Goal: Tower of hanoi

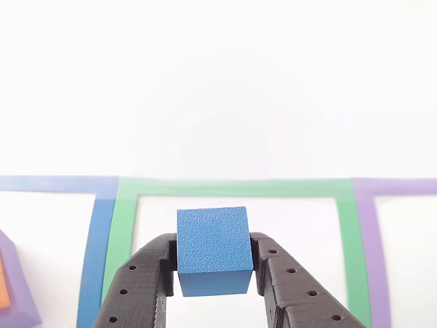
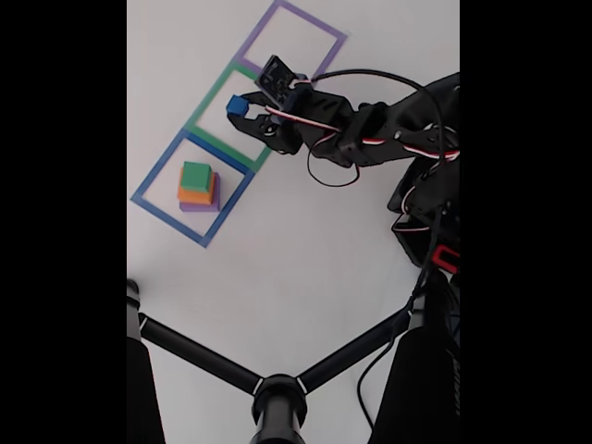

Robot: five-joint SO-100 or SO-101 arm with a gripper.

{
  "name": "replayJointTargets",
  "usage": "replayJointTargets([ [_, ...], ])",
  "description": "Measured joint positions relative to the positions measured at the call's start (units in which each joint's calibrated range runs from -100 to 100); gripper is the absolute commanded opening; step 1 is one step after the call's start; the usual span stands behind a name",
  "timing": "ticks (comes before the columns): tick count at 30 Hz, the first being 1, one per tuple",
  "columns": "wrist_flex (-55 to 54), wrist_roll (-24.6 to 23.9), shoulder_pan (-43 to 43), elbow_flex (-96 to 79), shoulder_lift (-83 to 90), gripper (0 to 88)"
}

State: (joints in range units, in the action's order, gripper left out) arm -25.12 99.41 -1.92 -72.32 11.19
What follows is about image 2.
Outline small blue cube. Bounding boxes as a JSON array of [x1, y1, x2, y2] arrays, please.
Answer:
[[226, 94, 250, 117]]

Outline green cube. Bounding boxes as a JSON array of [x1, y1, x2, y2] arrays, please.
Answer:
[[179, 160, 214, 193]]

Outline orange block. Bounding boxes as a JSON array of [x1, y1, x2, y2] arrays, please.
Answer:
[[177, 170, 217, 205]]

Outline large purple block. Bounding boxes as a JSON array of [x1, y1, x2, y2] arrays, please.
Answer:
[[179, 171, 222, 214]]

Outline green tape square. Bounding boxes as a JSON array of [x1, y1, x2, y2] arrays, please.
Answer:
[[184, 58, 275, 173]]

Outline purple tape square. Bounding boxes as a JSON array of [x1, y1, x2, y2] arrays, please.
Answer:
[[234, 0, 348, 89]]

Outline blue tape square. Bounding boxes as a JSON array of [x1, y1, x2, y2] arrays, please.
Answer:
[[130, 129, 255, 249]]

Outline red clamp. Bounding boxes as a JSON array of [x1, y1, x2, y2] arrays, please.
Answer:
[[430, 246, 461, 275]]

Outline black tripod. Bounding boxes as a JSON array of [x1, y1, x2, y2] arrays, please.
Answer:
[[127, 277, 461, 444]]

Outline red white servo cable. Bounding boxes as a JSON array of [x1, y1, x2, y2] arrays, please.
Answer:
[[265, 105, 461, 162], [390, 159, 461, 233]]

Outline blue camera circuit board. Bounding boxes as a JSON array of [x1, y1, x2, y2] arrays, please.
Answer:
[[253, 55, 310, 111]]

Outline thin black looped cable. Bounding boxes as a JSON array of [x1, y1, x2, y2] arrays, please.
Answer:
[[306, 138, 362, 189]]

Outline long black cable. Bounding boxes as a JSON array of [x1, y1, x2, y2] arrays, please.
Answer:
[[310, 68, 453, 431]]

